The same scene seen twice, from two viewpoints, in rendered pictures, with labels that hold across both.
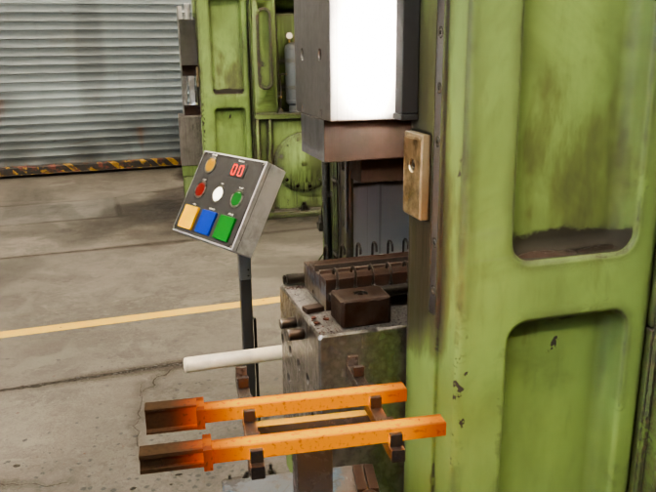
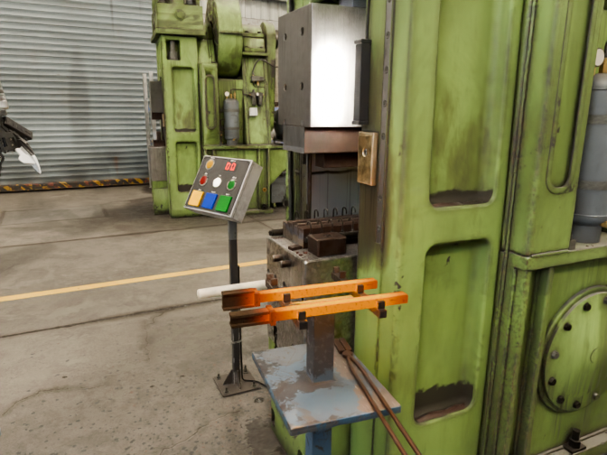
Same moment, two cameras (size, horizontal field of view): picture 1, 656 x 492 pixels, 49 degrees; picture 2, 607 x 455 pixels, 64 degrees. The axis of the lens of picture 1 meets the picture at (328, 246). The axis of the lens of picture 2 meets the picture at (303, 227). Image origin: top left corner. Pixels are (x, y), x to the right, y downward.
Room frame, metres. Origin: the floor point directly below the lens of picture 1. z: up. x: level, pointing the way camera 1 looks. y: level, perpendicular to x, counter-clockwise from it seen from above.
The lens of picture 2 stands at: (-0.14, 0.26, 1.43)
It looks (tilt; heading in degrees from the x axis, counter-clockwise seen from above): 14 degrees down; 352
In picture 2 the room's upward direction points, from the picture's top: 1 degrees clockwise
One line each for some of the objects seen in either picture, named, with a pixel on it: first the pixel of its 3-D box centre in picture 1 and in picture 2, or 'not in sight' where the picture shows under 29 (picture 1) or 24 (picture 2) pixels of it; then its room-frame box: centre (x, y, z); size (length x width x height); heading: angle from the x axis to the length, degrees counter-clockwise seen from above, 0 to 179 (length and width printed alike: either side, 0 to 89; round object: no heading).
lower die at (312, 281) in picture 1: (392, 272); (340, 227); (1.75, -0.17, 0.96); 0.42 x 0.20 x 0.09; 107
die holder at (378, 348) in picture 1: (402, 375); (346, 292); (1.70, -0.19, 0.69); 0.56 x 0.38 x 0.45; 107
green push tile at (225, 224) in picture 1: (225, 228); (224, 203); (2.05, 0.30, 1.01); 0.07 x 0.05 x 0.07; 42
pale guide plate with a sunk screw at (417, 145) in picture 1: (416, 175); (367, 158); (1.43, -0.18, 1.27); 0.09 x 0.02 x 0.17; 17
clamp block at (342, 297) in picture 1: (360, 306); (327, 244); (1.54, -0.07, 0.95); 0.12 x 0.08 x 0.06; 107
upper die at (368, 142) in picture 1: (394, 132); (341, 137); (1.75, -0.17, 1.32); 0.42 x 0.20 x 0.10; 107
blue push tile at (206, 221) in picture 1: (207, 223); (210, 200); (2.12, 0.37, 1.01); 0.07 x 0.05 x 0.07; 42
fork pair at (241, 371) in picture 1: (300, 371); (306, 275); (1.20, 0.05, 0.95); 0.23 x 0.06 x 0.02; 101
